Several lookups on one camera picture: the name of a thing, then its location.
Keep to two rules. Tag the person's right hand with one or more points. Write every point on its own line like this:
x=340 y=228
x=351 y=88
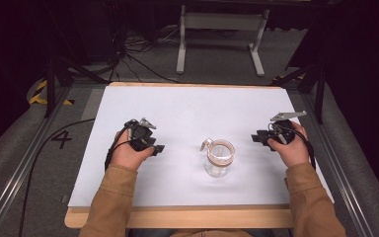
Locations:
x=292 y=146

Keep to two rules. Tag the yellow black floor tape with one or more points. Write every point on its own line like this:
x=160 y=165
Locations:
x=44 y=95

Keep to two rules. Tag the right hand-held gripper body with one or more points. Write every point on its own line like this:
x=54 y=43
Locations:
x=281 y=127

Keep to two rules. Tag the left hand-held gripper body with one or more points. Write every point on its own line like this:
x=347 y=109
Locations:
x=140 y=134

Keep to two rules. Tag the clear glass jar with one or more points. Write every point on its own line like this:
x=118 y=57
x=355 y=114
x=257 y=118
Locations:
x=219 y=157

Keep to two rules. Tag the black tripod stand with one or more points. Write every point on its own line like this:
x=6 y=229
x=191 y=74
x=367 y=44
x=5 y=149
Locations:
x=312 y=85
x=62 y=75

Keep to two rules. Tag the aluminium frame rail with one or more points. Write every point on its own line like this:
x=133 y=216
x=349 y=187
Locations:
x=19 y=164
x=337 y=164

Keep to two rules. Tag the white metal stand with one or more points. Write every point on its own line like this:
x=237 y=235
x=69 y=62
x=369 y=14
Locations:
x=222 y=36

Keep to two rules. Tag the person's left hand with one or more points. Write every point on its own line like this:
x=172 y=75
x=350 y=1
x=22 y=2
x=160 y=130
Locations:
x=129 y=153

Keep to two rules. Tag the white paper sheet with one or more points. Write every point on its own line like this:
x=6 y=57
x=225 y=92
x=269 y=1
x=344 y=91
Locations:
x=190 y=144

